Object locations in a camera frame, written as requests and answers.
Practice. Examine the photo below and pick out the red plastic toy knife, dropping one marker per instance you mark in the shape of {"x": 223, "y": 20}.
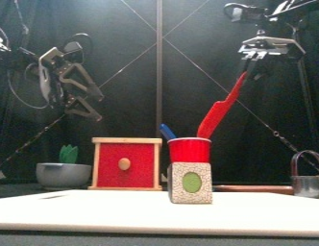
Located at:
{"x": 216, "y": 115}

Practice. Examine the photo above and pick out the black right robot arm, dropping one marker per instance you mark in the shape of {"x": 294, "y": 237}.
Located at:
{"x": 295, "y": 12}

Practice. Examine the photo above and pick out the green toy leaf vegetable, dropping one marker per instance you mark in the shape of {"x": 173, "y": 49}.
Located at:
{"x": 69, "y": 154}

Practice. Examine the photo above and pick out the wooden box with red front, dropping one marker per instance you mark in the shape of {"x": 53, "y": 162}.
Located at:
{"x": 124, "y": 163}

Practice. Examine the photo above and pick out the red plastic cup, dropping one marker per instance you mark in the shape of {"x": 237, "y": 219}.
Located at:
{"x": 189, "y": 150}

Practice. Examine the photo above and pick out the white cutting board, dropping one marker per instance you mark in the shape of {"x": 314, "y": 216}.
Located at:
{"x": 124, "y": 211}

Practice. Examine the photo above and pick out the speckled block with green oval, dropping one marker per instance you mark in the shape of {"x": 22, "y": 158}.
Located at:
{"x": 189, "y": 182}

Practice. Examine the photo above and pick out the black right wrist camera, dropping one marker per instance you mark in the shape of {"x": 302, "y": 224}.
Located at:
{"x": 248, "y": 14}

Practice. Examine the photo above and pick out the grey vertical frame pole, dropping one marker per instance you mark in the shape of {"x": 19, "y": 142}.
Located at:
{"x": 160, "y": 80}

